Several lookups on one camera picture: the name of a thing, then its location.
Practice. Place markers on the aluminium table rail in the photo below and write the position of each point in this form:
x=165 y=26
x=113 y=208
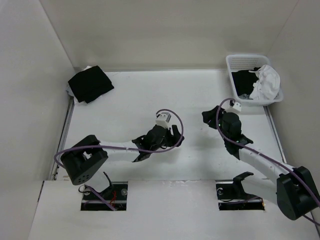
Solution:
x=274 y=132
x=62 y=139

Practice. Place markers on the white plastic laundry basket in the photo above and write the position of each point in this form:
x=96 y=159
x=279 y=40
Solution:
x=238 y=62

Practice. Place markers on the left aluminium table rail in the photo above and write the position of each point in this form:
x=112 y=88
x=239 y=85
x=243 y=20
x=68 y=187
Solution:
x=62 y=139

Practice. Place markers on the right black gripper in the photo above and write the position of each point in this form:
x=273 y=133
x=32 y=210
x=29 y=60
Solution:
x=210 y=114

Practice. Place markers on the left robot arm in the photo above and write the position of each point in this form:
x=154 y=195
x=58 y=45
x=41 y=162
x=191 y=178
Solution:
x=84 y=165

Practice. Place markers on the right aluminium table rail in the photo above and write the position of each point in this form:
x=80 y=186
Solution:
x=274 y=132

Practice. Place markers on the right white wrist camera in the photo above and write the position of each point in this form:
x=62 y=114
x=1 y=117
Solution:
x=235 y=106

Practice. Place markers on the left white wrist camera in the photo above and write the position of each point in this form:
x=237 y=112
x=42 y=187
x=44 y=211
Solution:
x=163 y=120

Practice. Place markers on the folded black tank top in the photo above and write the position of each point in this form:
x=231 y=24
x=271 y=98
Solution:
x=90 y=84

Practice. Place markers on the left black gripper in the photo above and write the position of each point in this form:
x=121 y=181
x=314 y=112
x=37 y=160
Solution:
x=175 y=135

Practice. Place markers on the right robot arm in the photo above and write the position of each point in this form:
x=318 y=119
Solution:
x=291 y=188

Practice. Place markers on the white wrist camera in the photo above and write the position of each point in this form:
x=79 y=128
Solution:
x=235 y=106
x=163 y=120

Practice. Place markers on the black tank top in basket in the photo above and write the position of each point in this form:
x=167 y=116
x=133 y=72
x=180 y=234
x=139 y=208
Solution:
x=244 y=80

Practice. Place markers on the grey garment in basket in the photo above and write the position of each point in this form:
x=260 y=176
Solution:
x=245 y=97

